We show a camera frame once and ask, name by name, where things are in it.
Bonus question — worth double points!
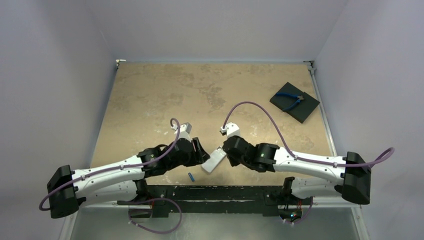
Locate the white remote control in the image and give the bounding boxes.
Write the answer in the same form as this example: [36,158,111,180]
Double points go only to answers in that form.
[201,146,227,174]

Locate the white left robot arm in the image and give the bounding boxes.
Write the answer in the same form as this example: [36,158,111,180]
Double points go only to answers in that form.
[46,137,210,219]

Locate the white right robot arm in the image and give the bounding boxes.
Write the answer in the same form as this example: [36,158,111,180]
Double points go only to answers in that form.
[222,136,372,205]

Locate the blue AAA battery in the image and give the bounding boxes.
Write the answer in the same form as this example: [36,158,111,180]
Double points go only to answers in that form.
[188,172,195,182]

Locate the black flat box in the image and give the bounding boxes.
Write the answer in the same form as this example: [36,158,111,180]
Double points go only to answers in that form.
[269,82,320,124]

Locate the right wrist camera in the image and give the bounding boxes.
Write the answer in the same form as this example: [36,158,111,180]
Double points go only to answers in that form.
[219,122,241,138]

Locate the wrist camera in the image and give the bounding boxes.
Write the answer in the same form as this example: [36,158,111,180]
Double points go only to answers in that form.
[178,122,192,142]
[219,122,241,138]

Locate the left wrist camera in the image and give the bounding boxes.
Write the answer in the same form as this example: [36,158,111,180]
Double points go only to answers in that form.
[178,122,192,142]

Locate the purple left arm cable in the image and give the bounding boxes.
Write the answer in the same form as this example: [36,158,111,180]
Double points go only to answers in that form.
[38,118,181,212]

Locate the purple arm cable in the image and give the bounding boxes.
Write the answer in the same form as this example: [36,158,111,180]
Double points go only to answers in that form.
[38,118,181,212]
[221,101,396,168]

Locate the blue handled pliers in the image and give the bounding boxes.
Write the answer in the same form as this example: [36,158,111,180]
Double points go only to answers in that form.
[274,92,306,113]

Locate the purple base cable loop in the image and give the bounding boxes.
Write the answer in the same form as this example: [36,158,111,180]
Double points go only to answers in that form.
[127,197,183,235]

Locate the aluminium frame rail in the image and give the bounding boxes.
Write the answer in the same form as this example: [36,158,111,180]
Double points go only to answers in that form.
[60,196,361,240]

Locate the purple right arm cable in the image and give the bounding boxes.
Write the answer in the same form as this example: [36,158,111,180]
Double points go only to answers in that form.
[221,101,396,168]

